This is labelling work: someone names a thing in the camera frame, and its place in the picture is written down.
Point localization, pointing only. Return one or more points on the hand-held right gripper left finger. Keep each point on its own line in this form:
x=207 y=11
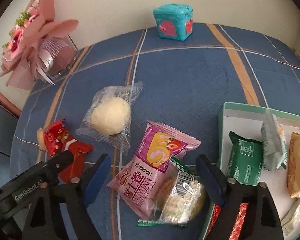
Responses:
x=97 y=180

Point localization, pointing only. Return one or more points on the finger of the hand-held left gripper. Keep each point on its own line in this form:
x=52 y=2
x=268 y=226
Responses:
x=61 y=162

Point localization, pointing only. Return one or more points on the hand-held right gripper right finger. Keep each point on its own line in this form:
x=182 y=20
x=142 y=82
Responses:
x=212 y=180

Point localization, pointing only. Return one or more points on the dark red snack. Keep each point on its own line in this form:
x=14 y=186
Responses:
x=77 y=152

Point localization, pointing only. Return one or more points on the red flower print candy packet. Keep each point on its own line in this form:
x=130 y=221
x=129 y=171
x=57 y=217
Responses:
x=55 y=135

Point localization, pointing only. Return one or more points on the clear rice cracker packet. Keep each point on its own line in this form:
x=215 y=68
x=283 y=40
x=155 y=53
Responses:
x=180 y=200

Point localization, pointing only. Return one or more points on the red patterned snack packet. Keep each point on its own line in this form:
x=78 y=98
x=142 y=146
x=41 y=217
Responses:
x=242 y=212

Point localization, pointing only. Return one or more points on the pink cake roll packet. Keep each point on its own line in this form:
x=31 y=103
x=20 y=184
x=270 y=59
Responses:
x=145 y=170

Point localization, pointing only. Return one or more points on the clear packet with white bun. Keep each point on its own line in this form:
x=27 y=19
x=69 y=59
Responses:
x=110 y=115

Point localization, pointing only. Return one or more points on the white and green snack packet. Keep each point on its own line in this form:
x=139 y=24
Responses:
x=272 y=142

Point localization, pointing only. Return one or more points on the green and white tray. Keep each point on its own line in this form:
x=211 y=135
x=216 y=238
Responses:
x=242 y=115

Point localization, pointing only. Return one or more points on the orange cake roll packet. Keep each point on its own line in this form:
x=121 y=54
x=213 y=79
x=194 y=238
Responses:
x=296 y=165

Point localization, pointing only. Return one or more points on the beige snack packet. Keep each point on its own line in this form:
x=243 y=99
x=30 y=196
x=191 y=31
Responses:
x=297 y=212

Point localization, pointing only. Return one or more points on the dark cabinet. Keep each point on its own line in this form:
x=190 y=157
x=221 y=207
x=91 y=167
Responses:
x=0 y=130

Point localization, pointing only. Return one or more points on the blue plaid tablecloth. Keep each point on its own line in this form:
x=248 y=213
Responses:
x=190 y=80

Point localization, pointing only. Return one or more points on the clear glass vase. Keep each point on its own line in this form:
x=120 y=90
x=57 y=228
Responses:
x=62 y=55

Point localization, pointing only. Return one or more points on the pink paper flower bouquet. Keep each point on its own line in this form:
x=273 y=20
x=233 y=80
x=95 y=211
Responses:
x=50 y=30

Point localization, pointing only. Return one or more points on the teal toy box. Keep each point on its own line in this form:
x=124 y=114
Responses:
x=172 y=22

